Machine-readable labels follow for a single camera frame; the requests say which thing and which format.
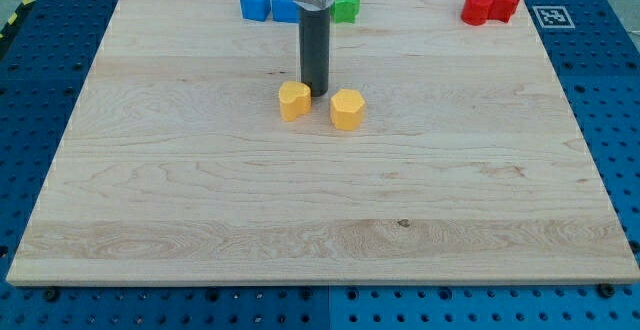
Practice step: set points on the black bolt front left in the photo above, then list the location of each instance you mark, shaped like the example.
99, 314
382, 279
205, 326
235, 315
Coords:
51, 294

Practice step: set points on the green star block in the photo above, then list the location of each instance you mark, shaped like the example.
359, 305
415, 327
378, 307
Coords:
345, 11

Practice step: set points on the blue block behind rod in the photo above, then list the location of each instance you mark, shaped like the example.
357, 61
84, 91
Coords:
286, 11

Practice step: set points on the red star block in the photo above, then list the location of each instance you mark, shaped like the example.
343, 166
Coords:
502, 10

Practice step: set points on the blue block left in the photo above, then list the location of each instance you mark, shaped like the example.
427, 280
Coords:
257, 10

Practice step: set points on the yellow heart block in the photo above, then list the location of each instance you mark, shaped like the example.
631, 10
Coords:
294, 100

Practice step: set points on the light wooden board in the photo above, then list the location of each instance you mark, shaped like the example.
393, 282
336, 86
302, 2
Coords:
176, 168

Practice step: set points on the black bolt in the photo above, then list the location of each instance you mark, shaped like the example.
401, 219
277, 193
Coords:
606, 290
51, 294

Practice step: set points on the white fiducial marker tag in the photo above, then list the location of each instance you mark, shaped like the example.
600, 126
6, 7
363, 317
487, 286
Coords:
553, 17

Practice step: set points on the red cylinder block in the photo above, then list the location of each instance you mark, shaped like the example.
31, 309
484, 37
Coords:
476, 12

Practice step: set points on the yellow hexagon block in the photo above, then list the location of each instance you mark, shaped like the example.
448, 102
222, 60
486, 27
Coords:
347, 109

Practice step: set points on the black bolt front right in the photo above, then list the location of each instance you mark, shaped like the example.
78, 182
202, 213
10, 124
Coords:
606, 290

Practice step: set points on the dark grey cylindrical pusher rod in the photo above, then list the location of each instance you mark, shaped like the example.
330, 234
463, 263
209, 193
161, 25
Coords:
314, 42

